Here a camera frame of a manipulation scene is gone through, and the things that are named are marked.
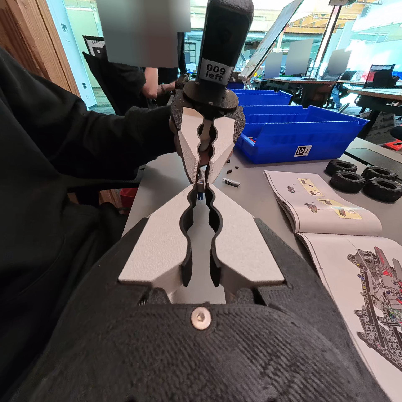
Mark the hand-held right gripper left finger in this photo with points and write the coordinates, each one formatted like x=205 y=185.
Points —
x=157 y=248

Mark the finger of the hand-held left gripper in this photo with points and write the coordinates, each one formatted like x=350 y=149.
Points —
x=224 y=141
x=188 y=138

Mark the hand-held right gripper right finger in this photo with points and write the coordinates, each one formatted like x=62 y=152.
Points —
x=245 y=248

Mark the grey toy brick assembly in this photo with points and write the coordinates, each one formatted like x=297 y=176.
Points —
x=201 y=180

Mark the another person's forearm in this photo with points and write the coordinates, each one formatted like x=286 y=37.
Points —
x=150 y=83

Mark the person's left forearm black sleeve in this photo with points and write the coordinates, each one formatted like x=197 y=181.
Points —
x=78 y=135

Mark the light grey adjacent desk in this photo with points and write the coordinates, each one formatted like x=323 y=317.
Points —
x=367 y=155

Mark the person's left hand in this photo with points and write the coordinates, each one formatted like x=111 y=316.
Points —
x=204 y=157

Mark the grey brick piece black end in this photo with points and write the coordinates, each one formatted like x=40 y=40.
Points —
x=231 y=182

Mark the tilted white board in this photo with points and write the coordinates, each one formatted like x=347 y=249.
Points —
x=270 y=40

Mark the red plastic bin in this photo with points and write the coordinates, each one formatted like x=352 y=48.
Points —
x=129 y=201

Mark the black white toy vehicle part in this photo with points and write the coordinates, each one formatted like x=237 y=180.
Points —
x=180 y=82

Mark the shallow blue plastic bin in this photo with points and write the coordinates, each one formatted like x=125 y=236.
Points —
x=263 y=96

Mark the large blue plastic bin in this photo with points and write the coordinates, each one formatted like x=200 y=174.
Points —
x=298 y=132

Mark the dark background table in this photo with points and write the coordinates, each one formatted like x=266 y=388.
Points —
x=298 y=81

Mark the open instruction booklet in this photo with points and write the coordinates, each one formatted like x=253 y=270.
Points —
x=329 y=216

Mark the black metal pole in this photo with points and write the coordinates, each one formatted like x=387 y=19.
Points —
x=326 y=40

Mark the person's black clothed torso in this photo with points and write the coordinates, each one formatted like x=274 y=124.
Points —
x=47 y=282

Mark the black toy tire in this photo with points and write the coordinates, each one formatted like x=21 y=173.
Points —
x=380 y=172
x=340 y=166
x=383 y=191
x=347 y=183

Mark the black framed sign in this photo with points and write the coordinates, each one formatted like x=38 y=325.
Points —
x=93 y=47

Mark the pale background table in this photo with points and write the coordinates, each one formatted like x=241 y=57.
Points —
x=377 y=92

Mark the black mesh office chair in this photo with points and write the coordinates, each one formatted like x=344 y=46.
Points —
x=380 y=75

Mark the orange object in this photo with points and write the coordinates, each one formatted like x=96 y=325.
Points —
x=394 y=145

